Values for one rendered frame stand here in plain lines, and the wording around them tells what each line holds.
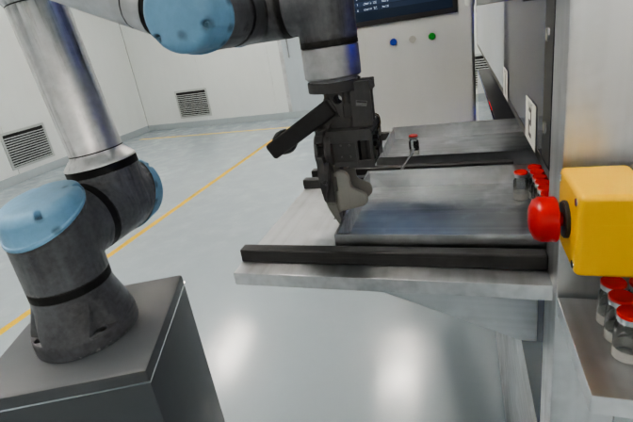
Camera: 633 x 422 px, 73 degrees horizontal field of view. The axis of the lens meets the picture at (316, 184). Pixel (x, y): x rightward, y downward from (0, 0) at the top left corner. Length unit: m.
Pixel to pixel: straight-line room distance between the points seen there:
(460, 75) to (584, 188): 1.12
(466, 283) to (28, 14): 0.70
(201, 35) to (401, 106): 1.11
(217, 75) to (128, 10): 6.50
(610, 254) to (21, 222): 0.66
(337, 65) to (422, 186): 0.35
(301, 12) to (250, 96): 6.25
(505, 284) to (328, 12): 0.38
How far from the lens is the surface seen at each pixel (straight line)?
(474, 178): 0.81
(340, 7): 0.55
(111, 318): 0.74
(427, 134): 1.13
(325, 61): 0.54
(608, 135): 0.47
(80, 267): 0.70
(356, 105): 0.56
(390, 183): 0.82
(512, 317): 0.68
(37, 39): 0.78
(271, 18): 0.56
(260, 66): 6.63
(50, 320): 0.74
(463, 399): 1.61
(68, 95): 0.77
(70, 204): 0.68
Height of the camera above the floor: 1.18
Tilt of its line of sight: 20 degrees down
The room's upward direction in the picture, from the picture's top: 9 degrees counter-clockwise
